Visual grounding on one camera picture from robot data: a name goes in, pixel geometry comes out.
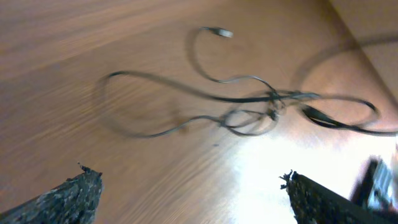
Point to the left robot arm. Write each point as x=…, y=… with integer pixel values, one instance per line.
x=373, y=192

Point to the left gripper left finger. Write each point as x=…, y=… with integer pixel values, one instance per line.
x=74, y=201

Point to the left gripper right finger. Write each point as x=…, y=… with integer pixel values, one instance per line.
x=314, y=203

